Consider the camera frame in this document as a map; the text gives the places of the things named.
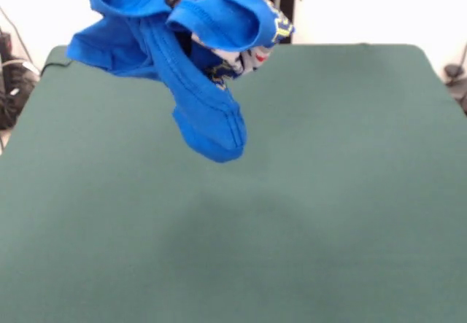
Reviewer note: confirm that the black floor stand base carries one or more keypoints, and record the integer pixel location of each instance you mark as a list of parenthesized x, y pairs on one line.
[(11, 97), (456, 82)]

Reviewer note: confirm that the blue printed t-shirt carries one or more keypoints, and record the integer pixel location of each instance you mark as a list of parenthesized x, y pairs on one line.
[(153, 16)]

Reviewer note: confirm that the dark green table cloth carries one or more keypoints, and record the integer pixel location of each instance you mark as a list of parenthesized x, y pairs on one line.
[(292, 191)]

